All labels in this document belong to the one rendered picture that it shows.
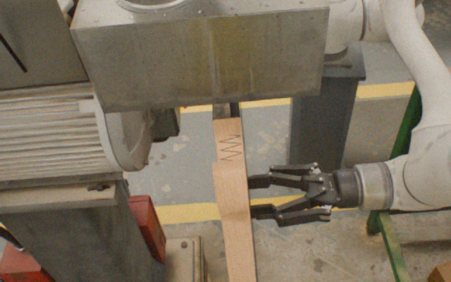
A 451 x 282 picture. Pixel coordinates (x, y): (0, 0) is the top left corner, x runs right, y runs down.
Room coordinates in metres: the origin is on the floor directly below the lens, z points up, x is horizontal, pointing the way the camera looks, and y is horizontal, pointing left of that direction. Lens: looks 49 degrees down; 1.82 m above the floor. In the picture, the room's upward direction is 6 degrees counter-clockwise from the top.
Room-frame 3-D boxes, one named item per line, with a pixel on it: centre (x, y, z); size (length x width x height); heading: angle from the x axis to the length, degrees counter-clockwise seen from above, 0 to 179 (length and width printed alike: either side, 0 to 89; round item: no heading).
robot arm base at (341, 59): (1.32, -0.40, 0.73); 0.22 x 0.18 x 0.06; 81
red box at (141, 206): (0.75, 0.40, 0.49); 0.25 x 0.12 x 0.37; 88
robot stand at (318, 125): (1.32, -0.42, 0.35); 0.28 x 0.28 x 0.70; 81
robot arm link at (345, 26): (1.32, -0.43, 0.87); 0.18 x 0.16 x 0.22; 83
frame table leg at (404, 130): (0.89, -0.60, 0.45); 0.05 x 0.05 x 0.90; 88
